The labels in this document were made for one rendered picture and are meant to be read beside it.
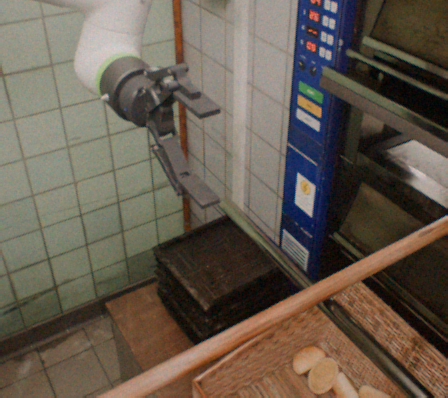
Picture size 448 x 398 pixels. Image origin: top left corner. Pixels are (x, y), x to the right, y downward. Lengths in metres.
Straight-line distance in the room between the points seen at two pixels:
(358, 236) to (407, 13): 0.56
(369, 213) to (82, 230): 1.20
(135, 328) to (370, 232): 0.75
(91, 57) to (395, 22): 0.59
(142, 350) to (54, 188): 0.72
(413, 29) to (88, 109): 1.18
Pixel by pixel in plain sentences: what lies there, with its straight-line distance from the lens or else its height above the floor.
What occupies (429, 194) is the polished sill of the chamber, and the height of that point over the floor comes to 1.18.
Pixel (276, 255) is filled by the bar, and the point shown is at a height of 1.17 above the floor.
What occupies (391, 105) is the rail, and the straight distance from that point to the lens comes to 0.99.
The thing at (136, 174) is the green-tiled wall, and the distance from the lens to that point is 2.13.
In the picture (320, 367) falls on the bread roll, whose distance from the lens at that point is 1.50.
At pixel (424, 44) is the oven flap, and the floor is 1.49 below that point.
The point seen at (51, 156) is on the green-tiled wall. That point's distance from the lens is 1.96.
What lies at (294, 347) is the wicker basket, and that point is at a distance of 1.53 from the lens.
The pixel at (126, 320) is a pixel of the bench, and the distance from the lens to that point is 1.70.
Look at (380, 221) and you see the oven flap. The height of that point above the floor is 1.03.
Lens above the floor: 1.86
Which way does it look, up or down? 35 degrees down
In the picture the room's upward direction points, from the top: straight up
